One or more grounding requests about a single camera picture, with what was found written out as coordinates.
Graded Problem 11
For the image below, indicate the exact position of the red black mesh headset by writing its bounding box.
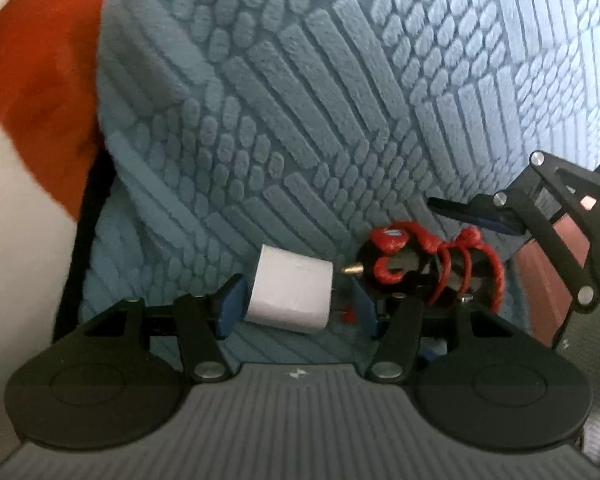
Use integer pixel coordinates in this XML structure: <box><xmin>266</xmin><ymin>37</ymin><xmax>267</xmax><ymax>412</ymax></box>
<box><xmin>340</xmin><ymin>221</ymin><xmax>506</xmax><ymax>313</ymax></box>

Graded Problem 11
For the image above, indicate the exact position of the pink white storage box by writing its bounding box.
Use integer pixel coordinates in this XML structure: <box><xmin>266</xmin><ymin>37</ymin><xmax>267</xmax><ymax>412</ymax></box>
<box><xmin>515</xmin><ymin>216</ymin><xmax>590</xmax><ymax>347</ymax></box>

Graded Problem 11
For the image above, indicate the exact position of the blue textured sofa cover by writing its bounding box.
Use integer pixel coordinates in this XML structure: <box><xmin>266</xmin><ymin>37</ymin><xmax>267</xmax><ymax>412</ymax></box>
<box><xmin>78</xmin><ymin>0</ymin><xmax>600</xmax><ymax>366</ymax></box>

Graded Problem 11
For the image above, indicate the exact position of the red white black blanket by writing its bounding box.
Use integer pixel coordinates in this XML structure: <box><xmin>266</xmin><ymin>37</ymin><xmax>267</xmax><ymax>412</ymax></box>
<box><xmin>0</xmin><ymin>0</ymin><xmax>102</xmax><ymax>462</ymax></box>

